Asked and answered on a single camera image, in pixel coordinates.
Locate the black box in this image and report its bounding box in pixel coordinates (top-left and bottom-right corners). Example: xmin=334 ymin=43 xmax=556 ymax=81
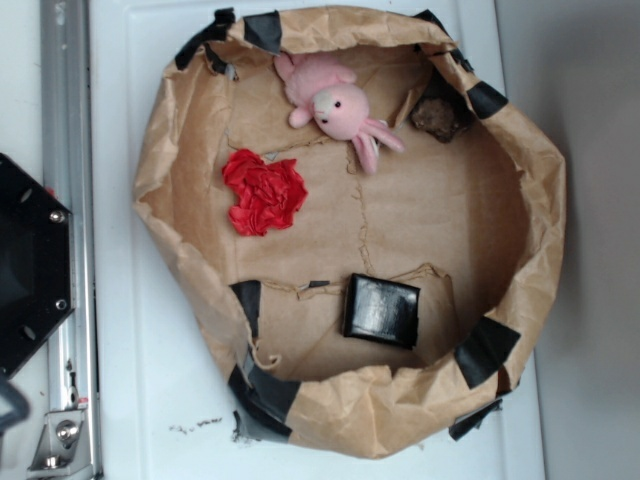
xmin=342 ymin=274 xmax=420 ymax=350

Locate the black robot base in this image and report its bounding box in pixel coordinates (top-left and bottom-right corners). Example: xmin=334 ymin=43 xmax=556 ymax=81
xmin=1 ymin=155 xmax=73 ymax=378

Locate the red crumpled paper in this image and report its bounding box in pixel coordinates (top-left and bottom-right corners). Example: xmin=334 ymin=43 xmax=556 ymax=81
xmin=222 ymin=149 xmax=308 ymax=236

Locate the pink plush bunny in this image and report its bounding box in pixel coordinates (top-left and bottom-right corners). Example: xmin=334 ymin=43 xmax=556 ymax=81
xmin=273 ymin=52 xmax=405 ymax=174

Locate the brown paper bin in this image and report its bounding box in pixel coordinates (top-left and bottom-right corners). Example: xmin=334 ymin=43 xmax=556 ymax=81
xmin=133 ymin=6 xmax=566 ymax=459

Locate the brown rock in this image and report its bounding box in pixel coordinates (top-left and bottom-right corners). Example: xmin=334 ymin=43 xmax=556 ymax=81
xmin=410 ymin=98 xmax=474 ymax=143

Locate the aluminium rail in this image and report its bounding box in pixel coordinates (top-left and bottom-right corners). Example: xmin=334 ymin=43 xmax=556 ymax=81
xmin=40 ymin=1 xmax=102 ymax=479

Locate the metal corner bracket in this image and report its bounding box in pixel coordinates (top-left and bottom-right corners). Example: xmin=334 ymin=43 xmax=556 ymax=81
xmin=27 ymin=410 xmax=91 ymax=479

